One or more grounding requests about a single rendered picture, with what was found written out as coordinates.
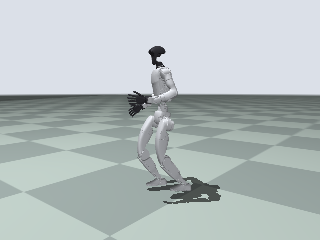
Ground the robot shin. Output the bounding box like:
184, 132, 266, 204
137, 157, 163, 181
160, 157, 188, 186

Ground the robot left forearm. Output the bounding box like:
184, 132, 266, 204
147, 89, 177, 104

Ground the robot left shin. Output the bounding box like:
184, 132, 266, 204
160, 157, 188, 186

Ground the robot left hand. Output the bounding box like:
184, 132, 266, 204
128, 91, 153, 105

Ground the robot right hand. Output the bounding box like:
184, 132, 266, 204
129, 102, 145, 118

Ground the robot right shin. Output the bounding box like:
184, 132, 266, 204
137, 157, 163, 181

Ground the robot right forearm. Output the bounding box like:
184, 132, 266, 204
142, 93, 154, 109

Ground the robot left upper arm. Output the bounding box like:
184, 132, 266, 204
160, 68, 178, 100

